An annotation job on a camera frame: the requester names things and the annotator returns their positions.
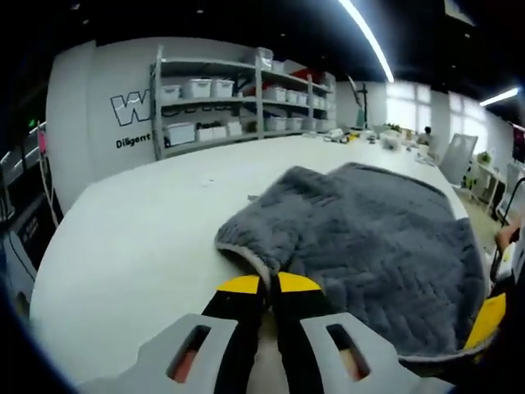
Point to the grey metal shelf rack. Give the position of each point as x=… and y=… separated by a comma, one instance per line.
x=259, y=102

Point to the grey fluffy towel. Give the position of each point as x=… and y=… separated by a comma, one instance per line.
x=369, y=238

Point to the potted green plant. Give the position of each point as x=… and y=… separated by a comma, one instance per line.
x=485, y=158

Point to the pink tag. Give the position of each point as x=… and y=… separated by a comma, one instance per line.
x=42, y=143

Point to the long ceiling light strip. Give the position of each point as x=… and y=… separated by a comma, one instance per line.
x=369, y=39

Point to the spare yellow grey gripper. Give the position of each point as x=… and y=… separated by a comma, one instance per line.
x=346, y=136

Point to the large wall monitor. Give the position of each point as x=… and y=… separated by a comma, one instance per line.
x=520, y=141

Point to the rows of white storage boxes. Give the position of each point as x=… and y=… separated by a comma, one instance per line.
x=201, y=88

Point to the person's right hand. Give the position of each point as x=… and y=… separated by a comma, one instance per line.
x=510, y=235

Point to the clear plastic container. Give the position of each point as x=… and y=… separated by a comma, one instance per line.
x=390, y=141

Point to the short ceiling light strip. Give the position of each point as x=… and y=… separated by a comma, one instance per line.
x=498, y=97

